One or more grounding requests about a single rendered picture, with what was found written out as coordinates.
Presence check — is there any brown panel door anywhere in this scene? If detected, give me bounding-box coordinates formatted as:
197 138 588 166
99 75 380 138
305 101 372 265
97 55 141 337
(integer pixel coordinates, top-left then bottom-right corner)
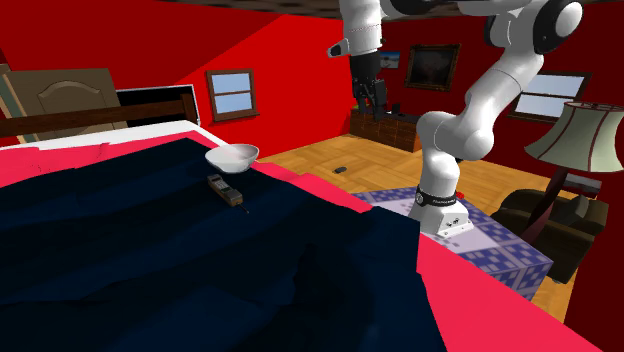
0 67 129 144

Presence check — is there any black panel with white frame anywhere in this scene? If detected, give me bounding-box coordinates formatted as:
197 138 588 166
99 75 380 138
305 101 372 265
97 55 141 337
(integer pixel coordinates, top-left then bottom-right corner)
115 84 201 126

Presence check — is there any brown wooden dresser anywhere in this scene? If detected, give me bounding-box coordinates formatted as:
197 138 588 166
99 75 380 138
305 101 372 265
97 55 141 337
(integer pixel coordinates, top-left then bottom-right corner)
349 102 423 154

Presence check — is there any white bowl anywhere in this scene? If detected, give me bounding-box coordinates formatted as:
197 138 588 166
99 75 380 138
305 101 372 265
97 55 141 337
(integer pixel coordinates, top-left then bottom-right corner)
204 143 261 175

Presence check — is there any dark blue blanket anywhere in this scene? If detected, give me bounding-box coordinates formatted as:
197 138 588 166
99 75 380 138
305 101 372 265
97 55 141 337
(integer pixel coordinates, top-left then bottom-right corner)
0 137 448 352

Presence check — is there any wooden framed window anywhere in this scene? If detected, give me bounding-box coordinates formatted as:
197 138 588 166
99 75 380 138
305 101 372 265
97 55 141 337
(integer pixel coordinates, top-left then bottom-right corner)
205 68 261 124

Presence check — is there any dark framed painting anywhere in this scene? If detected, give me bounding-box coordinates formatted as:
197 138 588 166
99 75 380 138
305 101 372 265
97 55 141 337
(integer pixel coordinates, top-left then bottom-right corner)
403 43 462 93

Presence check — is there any pink bed with wooden headboard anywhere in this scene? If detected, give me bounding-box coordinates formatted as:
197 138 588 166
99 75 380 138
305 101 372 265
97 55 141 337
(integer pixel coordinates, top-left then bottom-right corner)
0 94 604 352

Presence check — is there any floor lamp with pale shade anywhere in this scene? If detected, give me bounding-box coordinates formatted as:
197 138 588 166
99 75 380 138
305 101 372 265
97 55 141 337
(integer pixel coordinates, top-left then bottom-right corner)
519 100 624 246

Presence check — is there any dark framed window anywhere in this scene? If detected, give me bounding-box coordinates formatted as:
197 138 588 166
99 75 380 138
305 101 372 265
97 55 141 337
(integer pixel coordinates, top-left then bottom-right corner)
506 70 594 124

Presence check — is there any brown cordless phone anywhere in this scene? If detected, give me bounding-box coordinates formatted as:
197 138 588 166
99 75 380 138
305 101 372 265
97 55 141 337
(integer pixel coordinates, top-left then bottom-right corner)
206 173 250 215

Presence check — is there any small blue wall picture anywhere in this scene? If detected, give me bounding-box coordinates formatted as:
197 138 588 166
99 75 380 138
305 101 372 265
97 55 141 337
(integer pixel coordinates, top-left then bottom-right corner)
380 50 402 70

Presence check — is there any dark brown armchair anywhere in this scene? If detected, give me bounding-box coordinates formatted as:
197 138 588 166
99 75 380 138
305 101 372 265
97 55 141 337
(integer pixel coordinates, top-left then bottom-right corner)
489 174 611 285

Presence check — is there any purple patterned robot stand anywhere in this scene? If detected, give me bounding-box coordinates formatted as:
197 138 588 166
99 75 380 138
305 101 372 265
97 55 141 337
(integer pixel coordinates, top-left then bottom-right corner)
350 186 555 301

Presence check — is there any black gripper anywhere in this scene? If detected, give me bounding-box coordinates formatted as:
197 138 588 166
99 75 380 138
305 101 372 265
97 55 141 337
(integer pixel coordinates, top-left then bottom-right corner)
349 50 390 124

